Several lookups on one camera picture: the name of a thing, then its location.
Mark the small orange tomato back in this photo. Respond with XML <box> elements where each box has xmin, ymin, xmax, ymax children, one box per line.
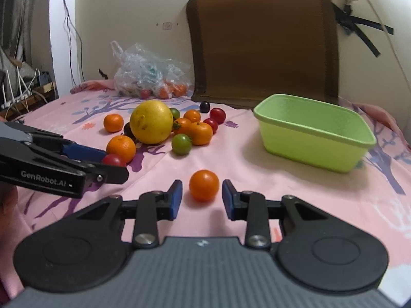
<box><xmin>183</xmin><ymin>109</ymin><xmax>201</xmax><ymax>123</ymax></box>

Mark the clear plastic fruit bag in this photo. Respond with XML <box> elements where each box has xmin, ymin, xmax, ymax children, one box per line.
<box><xmin>111</xmin><ymin>40</ymin><xmax>194</xmax><ymax>99</ymax></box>

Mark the green plastic basin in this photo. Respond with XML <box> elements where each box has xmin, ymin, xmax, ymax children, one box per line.
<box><xmin>254</xmin><ymin>94</ymin><xmax>376</xmax><ymax>173</ymax></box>

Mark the large yellow grapefruit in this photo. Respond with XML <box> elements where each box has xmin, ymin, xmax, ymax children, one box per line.
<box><xmin>129</xmin><ymin>99</ymin><xmax>173</xmax><ymax>145</ymax></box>

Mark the green tomato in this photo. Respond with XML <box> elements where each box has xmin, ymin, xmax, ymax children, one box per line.
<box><xmin>171</xmin><ymin>133</ymin><xmax>192</xmax><ymax>156</ymax></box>
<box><xmin>170</xmin><ymin>108</ymin><xmax>180</xmax><ymax>120</ymax></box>

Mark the green tomato back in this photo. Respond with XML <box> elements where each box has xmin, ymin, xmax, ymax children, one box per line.
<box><xmin>170</xmin><ymin>108</ymin><xmax>180</xmax><ymax>120</ymax></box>

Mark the orange tomato with stem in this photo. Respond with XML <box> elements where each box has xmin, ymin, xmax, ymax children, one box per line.
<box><xmin>173</xmin><ymin>118</ymin><xmax>192</xmax><ymax>136</ymax></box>

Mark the pink deer bedsheet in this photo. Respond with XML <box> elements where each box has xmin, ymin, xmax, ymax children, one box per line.
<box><xmin>1</xmin><ymin>89</ymin><xmax>410</xmax><ymax>305</ymax></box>

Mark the dark tomato behind grapefruit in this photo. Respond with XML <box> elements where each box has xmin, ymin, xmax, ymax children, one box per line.
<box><xmin>123</xmin><ymin>122</ymin><xmax>137</xmax><ymax>143</ymax></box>

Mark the green tomato front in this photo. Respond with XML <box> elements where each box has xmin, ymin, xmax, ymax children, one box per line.
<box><xmin>171</xmin><ymin>133</ymin><xmax>192</xmax><ymax>156</ymax></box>

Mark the mandarin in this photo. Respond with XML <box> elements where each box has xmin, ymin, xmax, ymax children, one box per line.
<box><xmin>106</xmin><ymin>135</ymin><xmax>137</xmax><ymax>163</ymax></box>
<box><xmin>103</xmin><ymin>113</ymin><xmax>124</xmax><ymax>133</ymax></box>
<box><xmin>188</xmin><ymin>122</ymin><xmax>213</xmax><ymax>146</ymax></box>

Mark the dark purple tomato back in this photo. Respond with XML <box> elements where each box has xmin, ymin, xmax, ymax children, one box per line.
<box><xmin>199</xmin><ymin>101</ymin><xmax>210</xmax><ymax>113</ymax></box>

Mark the white power cable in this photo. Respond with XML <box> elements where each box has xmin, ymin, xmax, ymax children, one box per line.
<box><xmin>359</xmin><ymin>0</ymin><xmax>411</xmax><ymax>110</ymax></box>

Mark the person left hand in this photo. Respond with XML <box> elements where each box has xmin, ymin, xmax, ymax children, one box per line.
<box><xmin>0</xmin><ymin>183</ymin><xmax>18</xmax><ymax>231</ymax></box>

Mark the cluttered side shelf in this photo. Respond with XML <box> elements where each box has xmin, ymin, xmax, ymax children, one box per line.
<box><xmin>1</xmin><ymin>48</ymin><xmax>59</xmax><ymax>120</ymax></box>

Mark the grey curtain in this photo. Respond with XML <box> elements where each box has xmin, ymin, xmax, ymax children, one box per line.
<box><xmin>0</xmin><ymin>0</ymin><xmax>52</xmax><ymax>71</ymax></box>

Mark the black tape cross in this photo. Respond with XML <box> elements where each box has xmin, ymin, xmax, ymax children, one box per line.
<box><xmin>332</xmin><ymin>4</ymin><xmax>394</xmax><ymax>58</ymax></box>

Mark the brown seat cushion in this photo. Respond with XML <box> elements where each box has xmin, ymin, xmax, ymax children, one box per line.
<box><xmin>186</xmin><ymin>0</ymin><xmax>339</xmax><ymax>109</ymax></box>

